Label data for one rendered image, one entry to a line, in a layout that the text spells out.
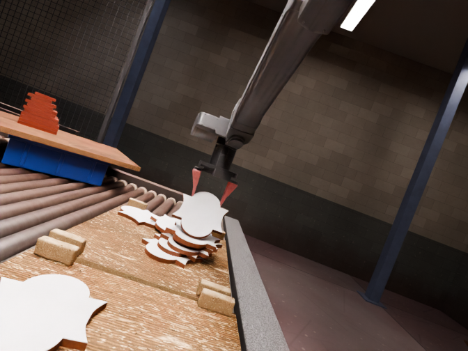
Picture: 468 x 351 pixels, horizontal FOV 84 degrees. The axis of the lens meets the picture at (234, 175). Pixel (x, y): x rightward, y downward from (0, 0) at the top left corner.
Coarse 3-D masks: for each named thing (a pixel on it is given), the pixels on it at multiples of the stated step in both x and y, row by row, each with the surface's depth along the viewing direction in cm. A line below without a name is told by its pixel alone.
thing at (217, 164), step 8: (216, 144) 68; (216, 152) 67; (224, 152) 66; (232, 152) 67; (200, 160) 66; (216, 160) 66; (224, 160) 66; (232, 160) 68; (208, 168) 66; (216, 168) 66; (224, 168) 67; (232, 176) 67
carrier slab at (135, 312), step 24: (0, 264) 35; (24, 264) 37; (48, 264) 39; (72, 264) 41; (96, 288) 38; (120, 288) 40; (144, 288) 42; (120, 312) 35; (144, 312) 37; (168, 312) 39; (192, 312) 41; (216, 312) 43; (96, 336) 30; (120, 336) 31; (144, 336) 32; (168, 336) 34; (192, 336) 35; (216, 336) 37
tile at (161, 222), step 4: (152, 216) 74; (164, 216) 79; (156, 220) 74; (160, 220) 74; (164, 220) 76; (168, 220) 77; (172, 220) 79; (176, 220) 81; (180, 220) 83; (156, 224) 70; (160, 224) 71; (164, 224) 72; (168, 224) 74; (172, 224) 76; (160, 228) 69; (164, 228) 69; (164, 232) 69
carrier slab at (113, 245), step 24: (120, 216) 72; (96, 240) 52; (120, 240) 57; (96, 264) 44; (120, 264) 47; (144, 264) 50; (168, 264) 54; (192, 264) 58; (216, 264) 64; (168, 288) 45; (192, 288) 48
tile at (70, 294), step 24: (0, 288) 30; (24, 288) 31; (48, 288) 33; (72, 288) 34; (0, 312) 27; (24, 312) 28; (48, 312) 29; (72, 312) 30; (96, 312) 33; (0, 336) 24; (24, 336) 25; (48, 336) 26; (72, 336) 27
